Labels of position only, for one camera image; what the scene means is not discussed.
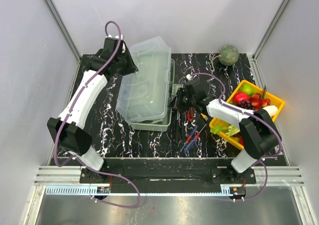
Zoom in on red handled screwdriver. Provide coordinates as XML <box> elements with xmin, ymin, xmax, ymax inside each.
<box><xmin>185</xmin><ymin>124</ymin><xmax>206</xmax><ymax>144</ymax></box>

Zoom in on yellow utility knife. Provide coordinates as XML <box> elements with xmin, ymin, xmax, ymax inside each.
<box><xmin>201</xmin><ymin>113</ymin><xmax>208</xmax><ymax>121</ymax></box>

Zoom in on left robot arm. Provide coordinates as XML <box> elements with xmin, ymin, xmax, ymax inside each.
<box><xmin>47</xmin><ymin>36</ymin><xmax>138</xmax><ymax>183</ymax></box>

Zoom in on clear and green toolbox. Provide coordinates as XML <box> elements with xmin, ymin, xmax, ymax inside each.
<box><xmin>116</xmin><ymin>36</ymin><xmax>175</xmax><ymax>132</ymax></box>

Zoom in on green netted melon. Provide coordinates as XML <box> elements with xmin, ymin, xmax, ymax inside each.
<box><xmin>210</xmin><ymin>45</ymin><xmax>239</xmax><ymax>71</ymax></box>

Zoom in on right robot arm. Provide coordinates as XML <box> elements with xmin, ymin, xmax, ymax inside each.
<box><xmin>169</xmin><ymin>80</ymin><xmax>282</xmax><ymax>183</ymax></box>

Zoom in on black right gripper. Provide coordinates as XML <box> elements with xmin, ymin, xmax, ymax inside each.
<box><xmin>167</xmin><ymin>88</ymin><xmax>195</xmax><ymax>113</ymax></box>

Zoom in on steel claw hammer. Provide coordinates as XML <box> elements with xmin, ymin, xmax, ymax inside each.
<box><xmin>174</xmin><ymin>110</ymin><xmax>179</xmax><ymax>145</ymax></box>

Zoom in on small red apples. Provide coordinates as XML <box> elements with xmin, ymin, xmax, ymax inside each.
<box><xmin>250</xmin><ymin>93</ymin><xmax>271</xmax><ymax>108</ymax></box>

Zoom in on green celery stalk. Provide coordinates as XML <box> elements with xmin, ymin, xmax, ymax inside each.
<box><xmin>209</xmin><ymin>105</ymin><xmax>279</xmax><ymax>137</ymax></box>

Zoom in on red apple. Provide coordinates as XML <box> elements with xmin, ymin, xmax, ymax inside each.
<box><xmin>232</xmin><ymin>92</ymin><xmax>250</xmax><ymax>104</ymax></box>

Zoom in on blue handled screwdriver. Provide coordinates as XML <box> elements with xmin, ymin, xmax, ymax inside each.
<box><xmin>180</xmin><ymin>125</ymin><xmax>198</xmax><ymax>153</ymax></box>

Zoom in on purple grape bunch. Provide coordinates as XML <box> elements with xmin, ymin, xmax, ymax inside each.
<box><xmin>237</xmin><ymin>100</ymin><xmax>255</xmax><ymax>111</ymax></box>

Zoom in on yellow plastic bin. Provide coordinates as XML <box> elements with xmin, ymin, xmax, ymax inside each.
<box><xmin>209</xmin><ymin>80</ymin><xmax>285</xmax><ymax>150</ymax></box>

